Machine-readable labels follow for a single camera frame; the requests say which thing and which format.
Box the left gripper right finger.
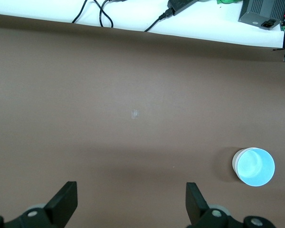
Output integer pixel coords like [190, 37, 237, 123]
[185, 182, 243, 228]

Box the black power adapter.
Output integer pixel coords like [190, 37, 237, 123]
[167, 0, 200, 14]

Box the light blue bowl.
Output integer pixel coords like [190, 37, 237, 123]
[235, 148, 276, 187]

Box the grey power supply box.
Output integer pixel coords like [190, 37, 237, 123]
[237, 0, 285, 30]

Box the white bowl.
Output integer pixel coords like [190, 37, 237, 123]
[232, 147, 255, 178]

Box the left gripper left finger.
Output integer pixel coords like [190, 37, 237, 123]
[4, 181, 78, 228]

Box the thin black cable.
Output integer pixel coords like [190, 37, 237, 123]
[71, 0, 88, 24]

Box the black power adapter cable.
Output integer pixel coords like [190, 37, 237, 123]
[143, 7, 175, 32]

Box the looped black cable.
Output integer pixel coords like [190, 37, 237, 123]
[92, 0, 114, 28]

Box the brown table cover sheet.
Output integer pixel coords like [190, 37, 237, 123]
[0, 13, 285, 228]

